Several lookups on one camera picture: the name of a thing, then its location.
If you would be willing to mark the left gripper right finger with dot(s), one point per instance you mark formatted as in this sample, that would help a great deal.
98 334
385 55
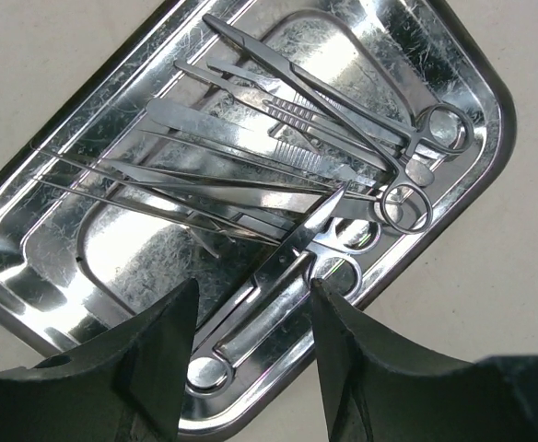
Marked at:
377 385

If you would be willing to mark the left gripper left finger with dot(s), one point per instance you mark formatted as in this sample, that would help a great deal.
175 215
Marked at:
127 383

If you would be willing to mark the small steel scissors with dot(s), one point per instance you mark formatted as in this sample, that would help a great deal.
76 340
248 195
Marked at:
210 369

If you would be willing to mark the beige surgical wrap cloth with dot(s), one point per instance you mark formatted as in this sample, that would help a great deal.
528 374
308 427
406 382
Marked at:
473 292

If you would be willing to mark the steel forceps with ring handles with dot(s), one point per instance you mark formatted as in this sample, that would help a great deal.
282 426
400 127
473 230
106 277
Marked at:
325 246

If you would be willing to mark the thin steel probe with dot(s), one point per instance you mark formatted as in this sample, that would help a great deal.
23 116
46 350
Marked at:
260 200

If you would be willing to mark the long steel scissors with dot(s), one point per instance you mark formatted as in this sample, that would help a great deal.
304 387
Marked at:
322 95

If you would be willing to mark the steel tweezers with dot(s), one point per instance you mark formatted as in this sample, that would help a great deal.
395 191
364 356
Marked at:
179 117

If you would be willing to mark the stainless steel instrument tray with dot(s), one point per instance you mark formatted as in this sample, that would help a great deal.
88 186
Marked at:
80 253

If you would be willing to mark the steel hemostat clamp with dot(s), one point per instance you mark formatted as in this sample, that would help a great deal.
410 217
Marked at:
412 174

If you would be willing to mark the steel scalpel handle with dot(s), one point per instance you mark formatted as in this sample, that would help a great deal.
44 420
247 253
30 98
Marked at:
304 120

